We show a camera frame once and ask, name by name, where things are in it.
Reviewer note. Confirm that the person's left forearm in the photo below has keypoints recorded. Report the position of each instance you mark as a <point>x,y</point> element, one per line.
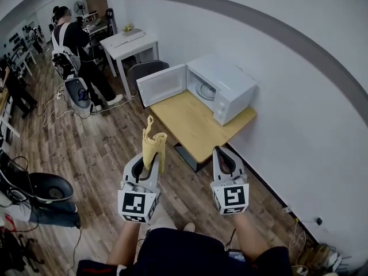
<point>126,243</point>

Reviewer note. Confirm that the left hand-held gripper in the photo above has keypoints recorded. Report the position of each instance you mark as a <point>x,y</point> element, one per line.
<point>132,203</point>

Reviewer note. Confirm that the white power adapter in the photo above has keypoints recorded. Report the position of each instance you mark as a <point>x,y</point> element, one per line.
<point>301,270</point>

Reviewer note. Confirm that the brown cardboard box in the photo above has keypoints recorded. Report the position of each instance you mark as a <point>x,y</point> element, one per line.
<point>316,256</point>

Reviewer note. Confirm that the person's black shirt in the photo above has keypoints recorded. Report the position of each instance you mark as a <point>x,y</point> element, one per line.
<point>184,257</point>

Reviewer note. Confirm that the white appliance door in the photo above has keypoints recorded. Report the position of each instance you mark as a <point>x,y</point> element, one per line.
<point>161,85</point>

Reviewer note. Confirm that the yellow bananas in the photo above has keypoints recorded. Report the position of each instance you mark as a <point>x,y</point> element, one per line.
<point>128,27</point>

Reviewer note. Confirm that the white flat sheet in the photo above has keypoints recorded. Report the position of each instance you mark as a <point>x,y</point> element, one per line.
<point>119,43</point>

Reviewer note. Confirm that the white microwave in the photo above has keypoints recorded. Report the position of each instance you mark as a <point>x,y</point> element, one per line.
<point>230,76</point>

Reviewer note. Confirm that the flat white box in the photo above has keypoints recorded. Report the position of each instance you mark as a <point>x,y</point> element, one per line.
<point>132,34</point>

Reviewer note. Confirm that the white power strip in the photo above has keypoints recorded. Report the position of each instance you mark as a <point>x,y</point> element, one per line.
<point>59,95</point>

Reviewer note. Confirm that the black wall plug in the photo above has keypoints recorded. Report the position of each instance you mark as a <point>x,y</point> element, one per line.
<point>319,221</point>

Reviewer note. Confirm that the white power socket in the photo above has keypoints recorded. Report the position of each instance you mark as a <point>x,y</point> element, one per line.
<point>287,210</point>

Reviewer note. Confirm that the grey chair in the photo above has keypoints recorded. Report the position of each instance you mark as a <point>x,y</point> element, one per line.
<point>146,68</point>

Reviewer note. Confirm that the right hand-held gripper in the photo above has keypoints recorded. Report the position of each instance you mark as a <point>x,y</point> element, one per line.
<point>234,197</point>

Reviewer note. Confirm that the person's right forearm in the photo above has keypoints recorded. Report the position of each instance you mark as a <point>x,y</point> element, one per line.
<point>250,237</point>

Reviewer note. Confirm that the black office chair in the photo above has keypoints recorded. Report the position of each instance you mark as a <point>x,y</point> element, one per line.
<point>17,249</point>

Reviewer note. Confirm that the person's right leg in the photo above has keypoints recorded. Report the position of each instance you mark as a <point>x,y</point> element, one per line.
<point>189,227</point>

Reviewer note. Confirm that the person's left leg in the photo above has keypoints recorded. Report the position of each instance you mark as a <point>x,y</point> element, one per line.
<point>162,223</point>

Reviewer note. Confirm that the black screen device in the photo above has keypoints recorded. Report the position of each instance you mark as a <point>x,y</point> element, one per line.
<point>236,256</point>

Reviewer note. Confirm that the person's leg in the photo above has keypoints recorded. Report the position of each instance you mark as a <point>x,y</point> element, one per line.
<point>162,223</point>
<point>189,227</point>

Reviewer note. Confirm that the black standing fan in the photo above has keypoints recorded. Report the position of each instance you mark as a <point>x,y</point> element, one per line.
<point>79,7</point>

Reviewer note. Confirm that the white pod-shaped device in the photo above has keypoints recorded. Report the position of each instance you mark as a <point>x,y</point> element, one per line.
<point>72,89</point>

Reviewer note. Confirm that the white desk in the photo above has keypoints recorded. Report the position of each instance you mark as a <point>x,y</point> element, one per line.
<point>135,46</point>

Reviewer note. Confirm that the black pod-shaped device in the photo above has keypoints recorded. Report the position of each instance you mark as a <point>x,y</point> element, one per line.
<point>43,183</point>

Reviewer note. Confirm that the white shelf rack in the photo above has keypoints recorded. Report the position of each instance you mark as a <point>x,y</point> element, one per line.
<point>7,122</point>

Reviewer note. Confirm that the yellow cloth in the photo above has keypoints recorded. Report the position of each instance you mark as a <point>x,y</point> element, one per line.
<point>152,148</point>

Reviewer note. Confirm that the black tripod stand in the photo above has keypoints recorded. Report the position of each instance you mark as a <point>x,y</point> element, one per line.
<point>110,19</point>

